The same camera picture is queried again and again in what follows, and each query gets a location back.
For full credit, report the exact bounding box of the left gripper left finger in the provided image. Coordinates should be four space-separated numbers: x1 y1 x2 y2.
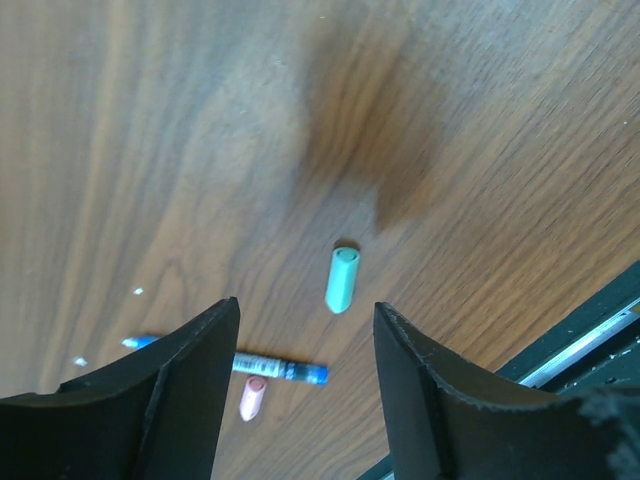
1 297 239 479

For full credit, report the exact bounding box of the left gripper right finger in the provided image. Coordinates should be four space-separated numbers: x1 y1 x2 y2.
373 302 639 479

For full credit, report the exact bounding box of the pink pen cap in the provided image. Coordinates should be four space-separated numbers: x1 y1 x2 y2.
239 376 267 422

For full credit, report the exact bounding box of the blue pen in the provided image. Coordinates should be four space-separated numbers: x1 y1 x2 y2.
104 329 328 395

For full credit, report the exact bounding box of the green pen cap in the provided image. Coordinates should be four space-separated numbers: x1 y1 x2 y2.
325 246 361 315

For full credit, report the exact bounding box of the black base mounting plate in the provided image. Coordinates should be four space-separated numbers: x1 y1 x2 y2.
367 265 639 479

